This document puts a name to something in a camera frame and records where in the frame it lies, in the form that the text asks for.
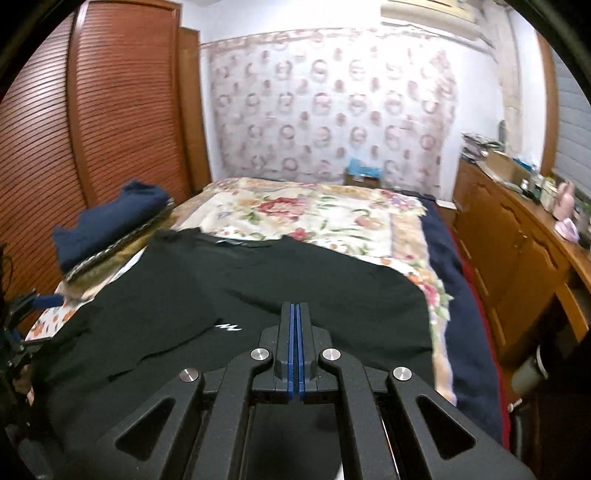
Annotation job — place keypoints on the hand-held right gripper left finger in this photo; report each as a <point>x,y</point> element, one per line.
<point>289,350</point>

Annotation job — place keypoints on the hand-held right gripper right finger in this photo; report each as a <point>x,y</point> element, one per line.
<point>301,350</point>

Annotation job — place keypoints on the black t-shirt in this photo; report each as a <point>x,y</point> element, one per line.
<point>277,267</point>

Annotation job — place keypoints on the dark patterned folded cloth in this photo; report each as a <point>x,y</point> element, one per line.
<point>99,261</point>

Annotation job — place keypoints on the floral blanket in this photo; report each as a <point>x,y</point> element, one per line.
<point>300,207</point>

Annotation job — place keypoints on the folded navy cloth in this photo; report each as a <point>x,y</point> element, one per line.
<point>115,217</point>

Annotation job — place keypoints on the small brown box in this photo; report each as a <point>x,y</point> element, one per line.
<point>360,180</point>

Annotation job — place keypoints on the blue crumpled item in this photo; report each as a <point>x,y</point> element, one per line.
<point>364,166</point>

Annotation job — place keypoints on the white cylindrical container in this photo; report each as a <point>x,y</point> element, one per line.
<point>531,371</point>

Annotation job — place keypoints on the wooden sideboard cabinet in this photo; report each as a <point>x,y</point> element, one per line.
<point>508,240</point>

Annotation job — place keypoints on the stack of papers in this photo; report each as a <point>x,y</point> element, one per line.
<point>478,145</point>

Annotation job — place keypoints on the cardboard box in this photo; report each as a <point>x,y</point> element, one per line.
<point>501,166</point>

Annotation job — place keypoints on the wooden louvered wardrobe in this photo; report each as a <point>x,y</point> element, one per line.
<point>115,92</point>

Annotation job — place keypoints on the white jar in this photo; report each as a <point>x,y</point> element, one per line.
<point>549,196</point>

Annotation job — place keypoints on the pink cloth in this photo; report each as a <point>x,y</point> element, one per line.
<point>568,229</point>

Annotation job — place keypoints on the pink jug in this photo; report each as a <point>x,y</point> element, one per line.
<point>565,201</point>

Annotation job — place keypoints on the narrow beige curtain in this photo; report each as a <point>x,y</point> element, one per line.
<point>501,69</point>

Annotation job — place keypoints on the grey window blind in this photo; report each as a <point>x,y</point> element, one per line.
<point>575,120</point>

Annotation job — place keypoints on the white air conditioner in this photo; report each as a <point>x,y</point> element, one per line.
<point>425,9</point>

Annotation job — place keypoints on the wooden window frame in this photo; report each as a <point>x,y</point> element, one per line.
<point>547,101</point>

